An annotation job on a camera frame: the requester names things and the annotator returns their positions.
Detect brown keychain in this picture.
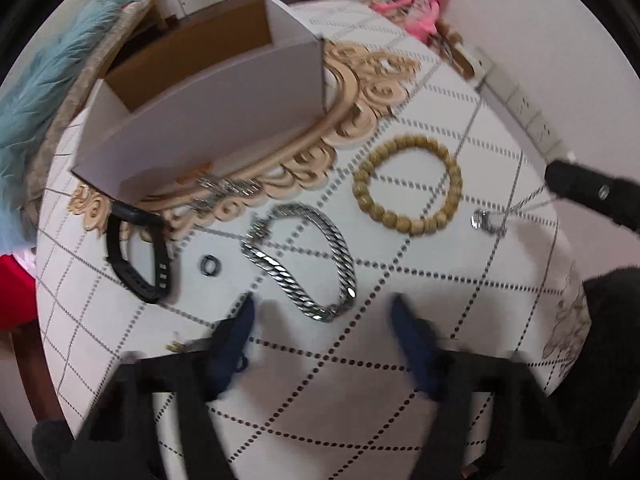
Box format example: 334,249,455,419
434,20,476,80

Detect silver link bracelet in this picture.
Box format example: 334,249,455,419
192,175,262,212

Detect black watch band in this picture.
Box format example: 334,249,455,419
104,200,174,305

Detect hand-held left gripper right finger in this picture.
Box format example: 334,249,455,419
390,292,601,480

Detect red cloth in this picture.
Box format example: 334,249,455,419
0,252,39,334

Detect wooden bead bracelet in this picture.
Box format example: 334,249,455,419
352,133,464,235

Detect thin silver pendant necklace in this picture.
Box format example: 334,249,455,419
471,182,554,235

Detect white cardboard box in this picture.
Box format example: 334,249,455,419
71,0,329,202

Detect white power strip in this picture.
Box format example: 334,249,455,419
474,47,579,167

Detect person's black clothing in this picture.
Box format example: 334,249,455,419
549,267,640,467

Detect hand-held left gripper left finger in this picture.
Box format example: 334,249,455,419
75,292,257,480

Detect pink plush toy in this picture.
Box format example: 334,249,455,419
372,0,456,44

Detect thick silver chain bracelet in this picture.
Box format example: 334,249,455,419
241,203,358,324

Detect blue furry cushion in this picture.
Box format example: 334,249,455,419
0,0,157,252

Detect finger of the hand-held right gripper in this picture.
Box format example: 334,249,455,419
544,160,640,234

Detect dark cloth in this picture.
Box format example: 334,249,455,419
31,420,87,480

